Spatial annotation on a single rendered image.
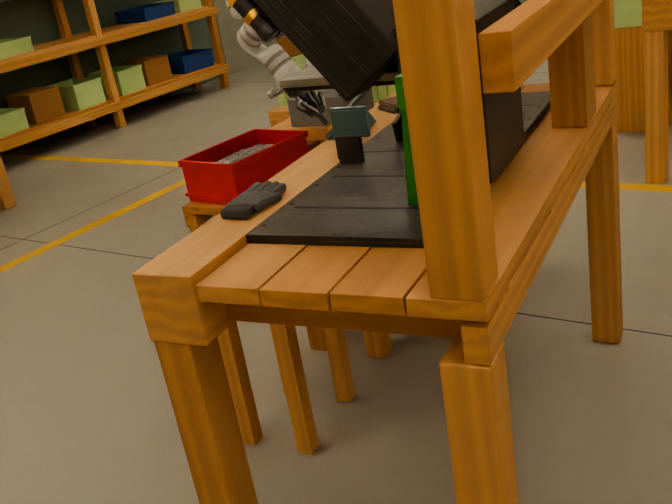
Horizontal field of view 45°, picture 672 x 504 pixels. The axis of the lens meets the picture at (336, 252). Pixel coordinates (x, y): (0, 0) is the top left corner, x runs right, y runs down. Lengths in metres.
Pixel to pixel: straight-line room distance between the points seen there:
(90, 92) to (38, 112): 0.55
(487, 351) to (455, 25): 0.51
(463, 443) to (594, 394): 1.24
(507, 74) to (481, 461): 0.65
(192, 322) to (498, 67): 0.74
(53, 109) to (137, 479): 5.21
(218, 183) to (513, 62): 1.14
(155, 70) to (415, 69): 7.09
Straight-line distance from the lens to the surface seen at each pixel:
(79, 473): 2.75
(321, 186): 1.88
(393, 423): 2.58
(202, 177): 2.24
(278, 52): 2.29
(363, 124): 1.98
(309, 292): 1.40
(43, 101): 7.41
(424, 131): 1.21
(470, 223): 1.23
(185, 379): 1.67
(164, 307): 1.60
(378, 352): 2.91
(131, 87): 7.97
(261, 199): 1.79
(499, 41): 1.24
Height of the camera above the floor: 1.46
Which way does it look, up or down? 22 degrees down
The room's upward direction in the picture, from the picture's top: 10 degrees counter-clockwise
